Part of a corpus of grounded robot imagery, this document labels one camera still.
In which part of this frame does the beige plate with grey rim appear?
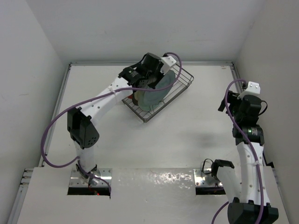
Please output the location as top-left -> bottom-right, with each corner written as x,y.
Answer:
133,91 -> 145,109

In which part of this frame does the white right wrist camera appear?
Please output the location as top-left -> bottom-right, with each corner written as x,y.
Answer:
237,81 -> 261,99

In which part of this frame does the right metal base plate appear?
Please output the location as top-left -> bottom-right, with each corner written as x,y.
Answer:
193,168 -> 223,188

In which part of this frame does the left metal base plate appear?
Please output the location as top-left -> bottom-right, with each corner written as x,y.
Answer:
69,168 -> 113,187

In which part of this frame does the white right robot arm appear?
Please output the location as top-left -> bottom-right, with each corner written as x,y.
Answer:
211,91 -> 279,224

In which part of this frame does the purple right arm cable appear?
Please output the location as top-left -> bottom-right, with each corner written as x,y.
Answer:
211,78 -> 264,224

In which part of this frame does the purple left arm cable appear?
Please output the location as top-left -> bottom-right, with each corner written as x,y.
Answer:
41,52 -> 183,194

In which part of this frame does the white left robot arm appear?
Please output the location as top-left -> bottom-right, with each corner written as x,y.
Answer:
67,53 -> 176,187

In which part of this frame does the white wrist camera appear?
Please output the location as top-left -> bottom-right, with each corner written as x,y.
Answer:
160,56 -> 177,74
237,81 -> 261,99

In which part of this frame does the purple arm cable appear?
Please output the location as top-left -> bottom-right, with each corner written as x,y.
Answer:
211,78 -> 264,224
41,52 -> 183,194

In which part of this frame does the grey wire dish rack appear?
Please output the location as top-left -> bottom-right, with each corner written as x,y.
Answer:
122,68 -> 194,123

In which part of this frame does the metal base plate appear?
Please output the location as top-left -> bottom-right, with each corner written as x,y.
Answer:
69,168 -> 113,187
193,168 -> 223,188

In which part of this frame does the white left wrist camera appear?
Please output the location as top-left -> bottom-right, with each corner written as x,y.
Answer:
160,56 -> 177,74

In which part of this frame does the blue-grey beaded rim plate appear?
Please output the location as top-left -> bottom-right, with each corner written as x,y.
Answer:
142,70 -> 176,112

